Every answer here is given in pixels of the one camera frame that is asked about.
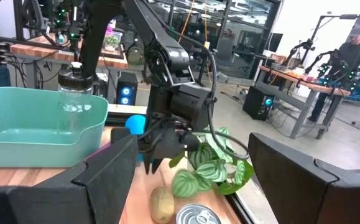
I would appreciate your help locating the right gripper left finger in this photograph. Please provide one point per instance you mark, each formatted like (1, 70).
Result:
(105, 186)

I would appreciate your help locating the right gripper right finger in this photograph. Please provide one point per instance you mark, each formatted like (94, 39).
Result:
(291, 186)

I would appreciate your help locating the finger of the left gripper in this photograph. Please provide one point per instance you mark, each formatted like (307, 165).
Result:
(156, 163)
(147, 163)

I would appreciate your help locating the blue plastic bottle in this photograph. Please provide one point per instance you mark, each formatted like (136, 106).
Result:
(135, 124)

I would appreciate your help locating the teal plastic bin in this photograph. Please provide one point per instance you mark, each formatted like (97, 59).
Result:
(27, 149)

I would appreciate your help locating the clear bottle black cap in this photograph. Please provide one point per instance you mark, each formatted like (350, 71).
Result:
(75, 81)

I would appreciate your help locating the black background robot arm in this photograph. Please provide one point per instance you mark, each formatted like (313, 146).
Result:
(333, 59)
(36, 15)
(298, 48)

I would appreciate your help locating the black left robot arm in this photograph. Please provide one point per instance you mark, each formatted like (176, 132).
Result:
(167, 59)

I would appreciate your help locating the brown kiwi fruit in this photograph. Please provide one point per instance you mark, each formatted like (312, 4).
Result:
(162, 205)

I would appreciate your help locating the green striped leaf plant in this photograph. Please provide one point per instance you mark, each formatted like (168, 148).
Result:
(212, 170)

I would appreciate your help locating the black computer tower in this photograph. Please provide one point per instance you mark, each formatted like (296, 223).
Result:
(127, 90)
(255, 102)

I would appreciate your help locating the tin can red label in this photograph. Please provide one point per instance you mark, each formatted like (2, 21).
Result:
(198, 216)

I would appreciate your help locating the wooden table grey legs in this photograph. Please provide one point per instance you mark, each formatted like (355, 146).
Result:
(310, 84)
(58, 55)

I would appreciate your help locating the small boxed potted plant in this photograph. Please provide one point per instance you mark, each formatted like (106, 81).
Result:
(112, 42)

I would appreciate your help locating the black monitor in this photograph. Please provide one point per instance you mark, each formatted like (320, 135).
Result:
(274, 42)

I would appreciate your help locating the person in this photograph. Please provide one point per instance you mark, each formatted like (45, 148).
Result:
(350, 53)

